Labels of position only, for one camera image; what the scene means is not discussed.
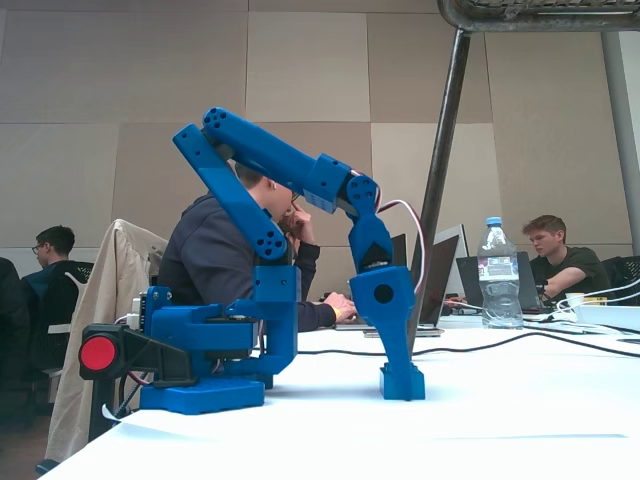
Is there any blue toy brick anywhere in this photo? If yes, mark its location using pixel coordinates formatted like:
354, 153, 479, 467
378, 363, 427, 402

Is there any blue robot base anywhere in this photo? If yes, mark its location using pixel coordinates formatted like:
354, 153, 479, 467
130, 285, 267, 416

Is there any bare forearm of t-shirt man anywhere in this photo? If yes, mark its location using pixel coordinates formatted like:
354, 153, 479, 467
545, 266, 587, 302

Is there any right hand of hoodie man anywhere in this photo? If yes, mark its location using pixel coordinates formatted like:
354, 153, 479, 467
323, 291, 358, 322

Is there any left hand of hoodie man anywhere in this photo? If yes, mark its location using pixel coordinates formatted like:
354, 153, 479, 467
281, 199, 316, 248

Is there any laptop with dark screen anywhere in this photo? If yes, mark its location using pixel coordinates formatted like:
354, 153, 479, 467
333, 232, 462, 339

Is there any silver laptop lid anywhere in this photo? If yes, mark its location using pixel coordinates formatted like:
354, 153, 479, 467
433, 223, 472, 301

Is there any clear plastic water bottle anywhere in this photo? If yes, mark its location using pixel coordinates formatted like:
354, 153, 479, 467
475, 215, 525, 331

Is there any grey laptop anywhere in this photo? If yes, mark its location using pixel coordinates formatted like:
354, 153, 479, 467
455, 250, 547, 314

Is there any dark metal stand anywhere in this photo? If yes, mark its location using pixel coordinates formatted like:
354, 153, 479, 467
405, 0, 640, 359

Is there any man in dark hoodie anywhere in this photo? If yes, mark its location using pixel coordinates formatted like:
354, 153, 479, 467
156, 162, 359, 334

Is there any man in dark t-shirt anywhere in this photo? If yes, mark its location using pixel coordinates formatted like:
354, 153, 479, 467
521, 214, 614, 307

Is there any white box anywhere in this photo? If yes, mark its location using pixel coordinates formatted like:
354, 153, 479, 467
573, 303, 640, 332

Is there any beige jacket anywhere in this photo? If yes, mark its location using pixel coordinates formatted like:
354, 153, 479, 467
44, 218, 170, 464

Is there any grey round column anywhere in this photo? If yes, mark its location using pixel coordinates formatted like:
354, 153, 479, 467
600, 31, 640, 242

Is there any black clamp with red knob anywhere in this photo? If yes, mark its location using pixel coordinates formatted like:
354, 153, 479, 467
78, 322, 200, 442

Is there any black mesh office chair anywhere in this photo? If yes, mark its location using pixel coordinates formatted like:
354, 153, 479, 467
29, 260, 96, 381

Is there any man with glasses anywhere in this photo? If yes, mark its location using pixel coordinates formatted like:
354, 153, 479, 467
21, 224, 77, 301

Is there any person in black jacket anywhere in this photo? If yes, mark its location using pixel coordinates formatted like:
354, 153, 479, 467
0, 256, 32, 431

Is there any white and red servo cable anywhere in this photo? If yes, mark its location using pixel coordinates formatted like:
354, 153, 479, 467
349, 169, 428, 297

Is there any black cable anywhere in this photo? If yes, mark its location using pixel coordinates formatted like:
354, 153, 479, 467
296, 328, 640, 360

